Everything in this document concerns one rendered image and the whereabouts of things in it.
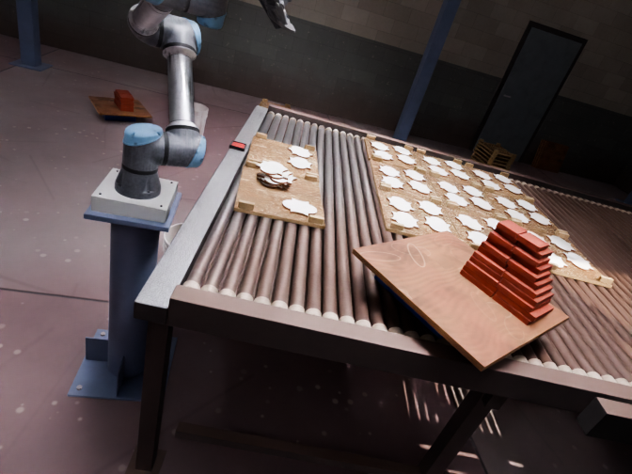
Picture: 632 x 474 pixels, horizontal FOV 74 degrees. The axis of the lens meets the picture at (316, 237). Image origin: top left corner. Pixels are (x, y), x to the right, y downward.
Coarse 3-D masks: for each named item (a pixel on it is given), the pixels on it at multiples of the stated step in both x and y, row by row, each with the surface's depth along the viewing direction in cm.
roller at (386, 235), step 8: (368, 160) 246; (368, 168) 236; (376, 200) 199; (376, 208) 194; (384, 232) 173; (384, 240) 169; (392, 240) 169; (400, 304) 134; (400, 312) 131; (408, 312) 130; (400, 320) 129; (408, 320) 126; (408, 328) 123; (408, 336) 120; (416, 336) 120
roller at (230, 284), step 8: (288, 120) 276; (280, 128) 253; (280, 136) 239; (248, 216) 154; (256, 216) 155; (248, 224) 149; (256, 224) 153; (248, 232) 144; (240, 240) 140; (248, 240) 140; (240, 248) 134; (248, 248) 138; (240, 256) 131; (232, 264) 127; (240, 264) 128; (232, 272) 123; (240, 272) 125; (232, 280) 120; (224, 288) 117; (232, 288) 117; (232, 296) 115
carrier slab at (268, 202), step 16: (256, 176) 180; (240, 192) 164; (256, 192) 168; (272, 192) 171; (288, 192) 176; (304, 192) 180; (240, 208) 153; (256, 208) 156; (272, 208) 160; (320, 208) 171; (304, 224) 158
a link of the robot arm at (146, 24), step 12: (144, 0) 118; (156, 0) 108; (168, 0) 109; (180, 0) 110; (132, 12) 134; (144, 12) 122; (156, 12) 117; (168, 12) 118; (132, 24) 135; (144, 24) 130; (156, 24) 130; (144, 36) 139; (156, 36) 142
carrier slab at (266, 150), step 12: (252, 144) 212; (264, 144) 217; (276, 144) 222; (288, 144) 226; (252, 156) 198; (264, 156) 202; (276, 156) 207; (288, 156) 211; (288, 168) 197; (312, 168) 206
